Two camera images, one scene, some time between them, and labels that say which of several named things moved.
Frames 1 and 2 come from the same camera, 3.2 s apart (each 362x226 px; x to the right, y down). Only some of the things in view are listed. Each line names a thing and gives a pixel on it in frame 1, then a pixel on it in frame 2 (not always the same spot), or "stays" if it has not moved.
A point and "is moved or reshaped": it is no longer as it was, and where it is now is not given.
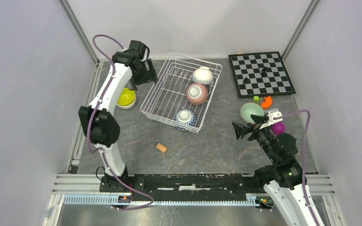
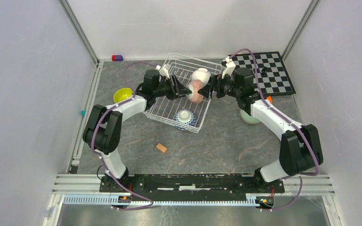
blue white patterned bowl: x=186 y=116 stays
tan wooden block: x=162 y=148 stays
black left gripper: x=149 y=76 → x=177 y=91
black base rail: x=221 y=184 stays
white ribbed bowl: x=203 y=75 stays
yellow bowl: x=126 y=97 stays
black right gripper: x=259 y=120 → x=217 y=82
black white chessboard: x=260 y=74 stays
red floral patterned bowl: x=196 y=93 is moved or reshaped
